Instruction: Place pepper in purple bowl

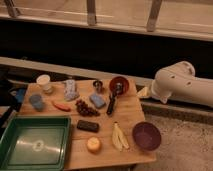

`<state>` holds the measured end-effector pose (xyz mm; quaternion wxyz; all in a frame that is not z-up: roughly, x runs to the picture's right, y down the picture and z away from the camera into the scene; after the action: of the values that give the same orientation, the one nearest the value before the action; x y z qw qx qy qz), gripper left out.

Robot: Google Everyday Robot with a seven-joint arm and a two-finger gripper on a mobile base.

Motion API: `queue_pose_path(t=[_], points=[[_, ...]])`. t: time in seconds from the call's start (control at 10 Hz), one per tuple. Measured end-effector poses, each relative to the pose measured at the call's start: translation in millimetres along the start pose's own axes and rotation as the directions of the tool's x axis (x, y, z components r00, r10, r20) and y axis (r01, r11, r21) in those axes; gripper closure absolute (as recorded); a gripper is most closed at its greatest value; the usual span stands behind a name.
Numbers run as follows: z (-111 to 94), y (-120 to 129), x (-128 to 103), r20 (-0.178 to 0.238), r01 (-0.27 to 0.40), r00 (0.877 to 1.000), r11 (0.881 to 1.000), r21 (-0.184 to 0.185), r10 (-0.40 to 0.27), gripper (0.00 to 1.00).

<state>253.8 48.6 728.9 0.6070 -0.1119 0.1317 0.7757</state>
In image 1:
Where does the orange red pepper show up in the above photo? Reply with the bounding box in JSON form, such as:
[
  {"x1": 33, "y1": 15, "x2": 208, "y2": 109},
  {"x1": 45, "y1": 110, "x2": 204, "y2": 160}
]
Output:
[{"x1": 52, "y1": 101, "x2": 71, "y2": 112}]

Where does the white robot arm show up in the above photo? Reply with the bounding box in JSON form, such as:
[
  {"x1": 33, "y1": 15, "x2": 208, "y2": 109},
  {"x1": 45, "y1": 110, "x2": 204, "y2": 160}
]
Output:
[{"x1": 137, "y1": 61, "x2": 213, "y2": 108}]

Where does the red bowl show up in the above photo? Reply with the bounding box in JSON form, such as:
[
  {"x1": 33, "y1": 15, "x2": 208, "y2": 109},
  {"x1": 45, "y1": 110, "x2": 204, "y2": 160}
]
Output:
[{"x1": 109, "y1": 76, "x2": 129, "y2": 95}]

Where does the purple bowl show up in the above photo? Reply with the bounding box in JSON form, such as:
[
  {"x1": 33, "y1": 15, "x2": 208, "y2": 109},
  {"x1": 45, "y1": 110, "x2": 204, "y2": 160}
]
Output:
[{"x1": 132, "y1": 122, "x2": 162, "y2": 151}]

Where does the small metal cup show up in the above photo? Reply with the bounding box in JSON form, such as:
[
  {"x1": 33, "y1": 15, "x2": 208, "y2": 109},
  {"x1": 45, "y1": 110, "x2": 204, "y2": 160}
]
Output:
[{"x1": 93, "y1": 80, "x2": 103, "y2": 93}]

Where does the blue sponge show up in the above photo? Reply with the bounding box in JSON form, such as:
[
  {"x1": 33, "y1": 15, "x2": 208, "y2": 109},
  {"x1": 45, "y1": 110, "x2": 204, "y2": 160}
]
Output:
[{"x1": 89, "y1": 93, "x2": 106, "y2": 109}]

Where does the wooden board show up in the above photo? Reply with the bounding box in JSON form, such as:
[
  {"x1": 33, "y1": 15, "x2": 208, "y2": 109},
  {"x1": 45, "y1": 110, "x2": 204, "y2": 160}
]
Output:
[{"x1": 19, "y1": 79, "x2": 156, "y2": 171}]

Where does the dark grape bunch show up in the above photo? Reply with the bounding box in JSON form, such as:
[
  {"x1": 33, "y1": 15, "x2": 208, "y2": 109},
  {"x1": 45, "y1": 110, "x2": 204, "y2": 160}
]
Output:
[{"x1": 76, "y1": 99, "x2": 100, "y2": 116}]

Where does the black rectangular block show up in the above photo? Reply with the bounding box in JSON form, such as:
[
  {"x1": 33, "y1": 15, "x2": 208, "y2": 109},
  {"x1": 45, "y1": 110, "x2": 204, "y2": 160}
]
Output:
[{"x1": 77, "y1": 120, "x2": 99, "y2": 133}]

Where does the yellow round toy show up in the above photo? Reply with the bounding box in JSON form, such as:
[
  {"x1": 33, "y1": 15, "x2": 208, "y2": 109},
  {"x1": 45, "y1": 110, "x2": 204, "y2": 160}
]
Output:
[{"x1": 86, "y1": 137, "x2": 101, "y2": 153}]

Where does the white cup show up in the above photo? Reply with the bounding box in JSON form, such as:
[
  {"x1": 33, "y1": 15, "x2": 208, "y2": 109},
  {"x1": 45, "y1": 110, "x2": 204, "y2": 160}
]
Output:
[{"x1": 36, "y1": 74, "x2": 53, "y2": 94}]

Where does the blue cup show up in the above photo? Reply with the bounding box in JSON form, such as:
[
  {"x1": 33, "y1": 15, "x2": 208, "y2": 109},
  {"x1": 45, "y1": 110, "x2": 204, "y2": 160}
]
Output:
[{"x1": 29, "y1": 94, "x2": 44, "y2": 111}]

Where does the green plastic tray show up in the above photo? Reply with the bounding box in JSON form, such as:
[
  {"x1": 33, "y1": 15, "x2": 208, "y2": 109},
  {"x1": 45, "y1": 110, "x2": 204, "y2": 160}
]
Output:
[{"x1": 0, "y1": 117, "x2": 71, "y2": 171}]

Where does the black handled utensil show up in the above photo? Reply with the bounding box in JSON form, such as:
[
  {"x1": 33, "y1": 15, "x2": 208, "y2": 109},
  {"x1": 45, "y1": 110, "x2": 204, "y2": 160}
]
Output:
[{"x1": 107, "y1": 83, "x2": 123, "y2": 116}]

